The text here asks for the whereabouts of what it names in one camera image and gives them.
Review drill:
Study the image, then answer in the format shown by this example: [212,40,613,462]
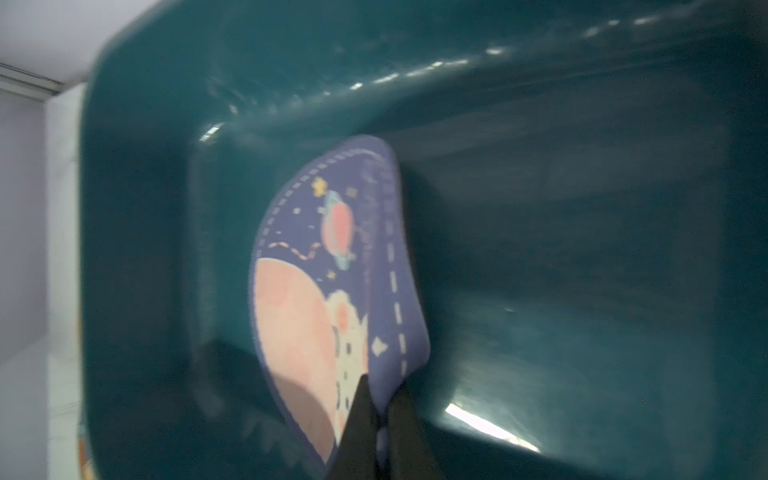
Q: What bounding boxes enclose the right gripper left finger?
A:
[325,375,379,480]

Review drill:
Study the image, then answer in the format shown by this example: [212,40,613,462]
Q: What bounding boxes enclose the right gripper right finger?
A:
[387,389,445,480]

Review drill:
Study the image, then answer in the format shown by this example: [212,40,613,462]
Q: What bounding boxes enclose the purple bunny round coaster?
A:
[249,136,431,465]

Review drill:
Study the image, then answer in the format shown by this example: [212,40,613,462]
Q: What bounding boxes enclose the teal plastic storage box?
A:
[80,1,767,479]

